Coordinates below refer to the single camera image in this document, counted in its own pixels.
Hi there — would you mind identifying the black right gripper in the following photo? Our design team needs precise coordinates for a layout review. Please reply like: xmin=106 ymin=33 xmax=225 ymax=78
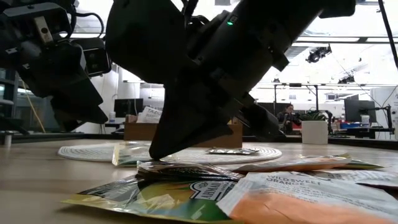
xmin=148 ymin=11 xmax=290 ymax=160

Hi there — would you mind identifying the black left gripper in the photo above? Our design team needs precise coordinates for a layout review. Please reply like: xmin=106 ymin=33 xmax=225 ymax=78
xmin=0 ymin=30 xmax=109 ymax=133

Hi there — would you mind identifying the peach foil Ahmad tea packet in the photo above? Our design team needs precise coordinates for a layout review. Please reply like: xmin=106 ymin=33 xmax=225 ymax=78
xmin=205 ymin=147 xmax=261 ymax=156
xmin=136 ymin=160 xmax=246 ymax=182

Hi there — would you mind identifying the white round woven placemat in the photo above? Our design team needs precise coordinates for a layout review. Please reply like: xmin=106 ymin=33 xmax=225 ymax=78
xmin=57 ymin=141 xmax=284 ymax=166

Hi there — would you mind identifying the yellow green Ahmad tea packet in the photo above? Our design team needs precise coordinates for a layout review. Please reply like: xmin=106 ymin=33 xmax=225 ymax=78
xmin=61 ymin=177 xmax=240 ymax=224
xmin=111 ymin=141 xmax=177 ymax=167
xmin=340 ymin=152 xmax=386 ymax=171

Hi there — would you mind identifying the white orange Tazo tea packet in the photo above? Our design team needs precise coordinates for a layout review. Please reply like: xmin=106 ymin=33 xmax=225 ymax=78
xmin=306 ymin=169 xmax=398 ymax=189
xmin=136 ymin=106 xmax=164 ymax=124
xmin=216 ymin=171 xmax=398 ymax=224
xmin=232 ymin=154 xmax=354 ymax=174

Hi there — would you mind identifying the wooden tea box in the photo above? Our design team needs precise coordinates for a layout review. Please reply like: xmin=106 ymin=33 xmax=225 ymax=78
xmin=123 ymin=114 xmax=244 ymax=149

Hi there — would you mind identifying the black computer monitor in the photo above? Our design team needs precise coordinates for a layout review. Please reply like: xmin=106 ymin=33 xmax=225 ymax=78
xmin=343 ymin=98 xmax=377 ymax=124
xmin=113 ymin=98 xmax=144 ymax=119

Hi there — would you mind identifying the person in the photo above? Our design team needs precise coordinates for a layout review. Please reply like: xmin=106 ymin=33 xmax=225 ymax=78
xmin=276 ymin=103 xmax=302 ymax=135

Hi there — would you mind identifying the white pot with green plant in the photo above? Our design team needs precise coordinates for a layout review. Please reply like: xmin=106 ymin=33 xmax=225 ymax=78
xmin=298 ymin=111 xmax=330 ymax=146

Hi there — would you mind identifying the overhead light bar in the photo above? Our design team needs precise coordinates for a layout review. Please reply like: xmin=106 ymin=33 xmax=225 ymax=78
xmin=58 ymin=30 xmax=398 ymax=44

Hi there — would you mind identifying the yellow hanging cable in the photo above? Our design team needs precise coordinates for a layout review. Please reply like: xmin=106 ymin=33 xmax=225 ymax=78
xmin=21 ymin=79 xmax=47 ymax=134

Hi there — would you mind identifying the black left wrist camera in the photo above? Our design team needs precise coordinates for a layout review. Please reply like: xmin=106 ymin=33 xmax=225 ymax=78
xmin=72 ymin=37 xmax=113 ymax=78

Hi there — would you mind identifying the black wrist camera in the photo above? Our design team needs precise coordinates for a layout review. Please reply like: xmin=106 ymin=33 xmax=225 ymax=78
xmin=104 ymin=0 xmax=195 ymax=85
xmin=72 ymin=37 xmax=113 ymax=78

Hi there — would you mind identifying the metal frame post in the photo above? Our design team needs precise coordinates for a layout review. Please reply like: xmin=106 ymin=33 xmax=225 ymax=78
xmin=0 ymin=129 xmax=14 ymax=152

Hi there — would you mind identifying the black distant workstation frame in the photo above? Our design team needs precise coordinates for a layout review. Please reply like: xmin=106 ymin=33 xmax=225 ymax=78
xmin=272 ymin=82 xmax=320 ymax=106

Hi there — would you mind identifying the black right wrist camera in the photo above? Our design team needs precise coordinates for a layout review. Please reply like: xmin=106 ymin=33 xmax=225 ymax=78
xmin=104 ymin=0 xmax=195 ymax=85

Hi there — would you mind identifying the black ceiling camera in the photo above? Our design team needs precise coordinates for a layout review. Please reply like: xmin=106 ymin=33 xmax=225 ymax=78
xmin=337 ymin=74 xmax=356 ymax=85
xmin=305 ymin=45 xmax=333 ymax=65

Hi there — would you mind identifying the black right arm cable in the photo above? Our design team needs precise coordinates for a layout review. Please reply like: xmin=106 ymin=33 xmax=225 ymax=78
xmin=377 ymin=0 xmax=398 ymax=71

